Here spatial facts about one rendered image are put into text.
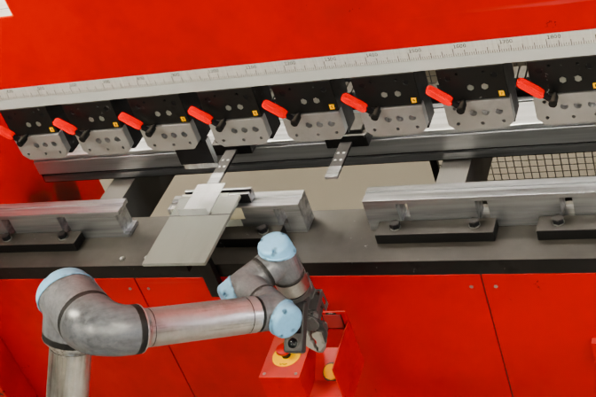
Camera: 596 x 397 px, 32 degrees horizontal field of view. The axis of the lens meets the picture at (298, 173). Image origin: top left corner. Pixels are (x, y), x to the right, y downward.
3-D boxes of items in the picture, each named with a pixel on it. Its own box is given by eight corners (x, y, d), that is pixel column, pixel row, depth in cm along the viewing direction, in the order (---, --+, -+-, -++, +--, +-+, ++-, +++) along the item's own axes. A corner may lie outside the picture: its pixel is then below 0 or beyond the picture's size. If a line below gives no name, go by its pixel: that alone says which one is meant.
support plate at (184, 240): (143, 266, 266) (141, 263, 265) (182, 199, 285) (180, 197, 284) (206, 265, 258) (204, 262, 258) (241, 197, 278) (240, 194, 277)
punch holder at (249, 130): (217, 147, 265) (195, 93, 256) (229, 128, 271) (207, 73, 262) (271, 144, 259) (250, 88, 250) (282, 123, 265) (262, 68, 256)
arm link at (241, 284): (234, 304, 220) (276, 272, 223) (208, 281, 228) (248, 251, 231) (248, 329, 224) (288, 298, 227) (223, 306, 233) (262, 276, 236)
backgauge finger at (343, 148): (311, 183, 274) (306, 168, 271) (338, 125, 293) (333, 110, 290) (354, 181, 269) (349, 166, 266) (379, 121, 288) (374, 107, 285)
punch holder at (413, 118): (367, 137, 249) (348, 79, 240) (376, 116, 255) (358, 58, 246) (428, 133, 242) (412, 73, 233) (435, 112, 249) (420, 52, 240)
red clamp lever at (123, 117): (117, 115, 263) (152, 134, 263) (124, 106, 266) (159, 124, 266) (115, 120, 264) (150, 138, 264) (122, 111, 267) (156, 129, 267)
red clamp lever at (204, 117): (187, 110, 255) (223, 128, 255) (193, 100, 258) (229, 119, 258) (184, 114, 256) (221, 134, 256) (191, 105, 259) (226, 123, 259)
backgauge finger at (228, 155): (195, 189, 288) (189, 175, 285) (228, 133, 307) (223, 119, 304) (234, 187, 283) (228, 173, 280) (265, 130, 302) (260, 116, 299)
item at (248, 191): (185, 205, 286) (181, 197, 284) (189, 198, 288) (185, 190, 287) (251, 202, 278) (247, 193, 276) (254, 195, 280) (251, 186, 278)
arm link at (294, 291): (300, 287, 231) (266, 288, 234) (306, 300, 234) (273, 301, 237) (308, 261, 237) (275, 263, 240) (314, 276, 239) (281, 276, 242)
